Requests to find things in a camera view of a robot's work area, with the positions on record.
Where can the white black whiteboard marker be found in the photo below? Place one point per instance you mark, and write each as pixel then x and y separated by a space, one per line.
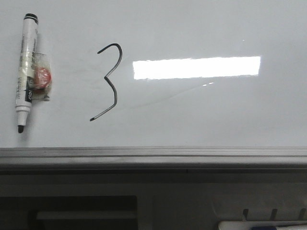
pixel 34 79

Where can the white whiteboard surface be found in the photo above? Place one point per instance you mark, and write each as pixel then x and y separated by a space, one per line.
pixel 217 73

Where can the white blue marker in tray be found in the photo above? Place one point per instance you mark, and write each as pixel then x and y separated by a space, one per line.
pixel 262 225

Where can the aluminium whiteboard frame rail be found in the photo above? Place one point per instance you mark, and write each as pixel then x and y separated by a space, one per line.
pixel 21 160

